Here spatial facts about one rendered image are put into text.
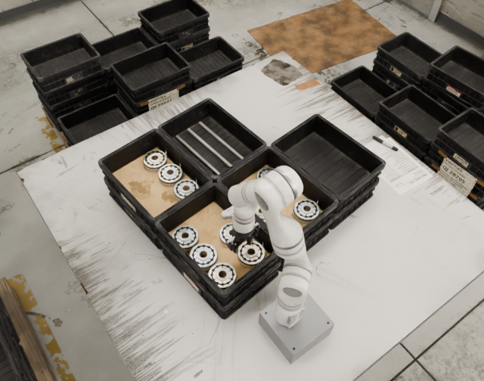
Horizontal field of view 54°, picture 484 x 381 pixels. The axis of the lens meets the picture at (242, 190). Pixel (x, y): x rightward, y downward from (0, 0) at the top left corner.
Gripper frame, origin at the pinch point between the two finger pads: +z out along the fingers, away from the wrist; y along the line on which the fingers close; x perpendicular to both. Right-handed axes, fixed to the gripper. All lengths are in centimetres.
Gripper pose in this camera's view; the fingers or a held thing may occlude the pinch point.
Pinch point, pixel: (242, 245)
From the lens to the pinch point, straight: 172.2
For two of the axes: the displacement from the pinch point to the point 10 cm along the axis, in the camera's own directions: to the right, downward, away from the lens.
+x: -5.9, -6.5, 4.8
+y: 8.1, -4.5, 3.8
